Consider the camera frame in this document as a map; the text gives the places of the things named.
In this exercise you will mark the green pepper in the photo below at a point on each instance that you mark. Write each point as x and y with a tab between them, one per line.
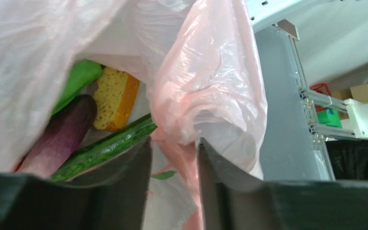
81	74

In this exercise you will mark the purple eggplant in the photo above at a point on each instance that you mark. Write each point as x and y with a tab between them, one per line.
62	136

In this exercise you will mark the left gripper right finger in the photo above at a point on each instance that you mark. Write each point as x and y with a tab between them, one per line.
232	199

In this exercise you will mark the brown bread slice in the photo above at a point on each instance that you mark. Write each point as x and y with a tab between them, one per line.
115	98

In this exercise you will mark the pink plastic grocery bag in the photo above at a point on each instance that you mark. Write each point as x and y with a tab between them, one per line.
198	59

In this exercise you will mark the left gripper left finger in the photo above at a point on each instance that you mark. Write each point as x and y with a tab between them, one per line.
110	197

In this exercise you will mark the aluminium frame structure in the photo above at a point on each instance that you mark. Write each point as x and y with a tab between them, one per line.
301	42

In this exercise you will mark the green cucumber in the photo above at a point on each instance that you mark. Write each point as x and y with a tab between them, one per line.
105	148

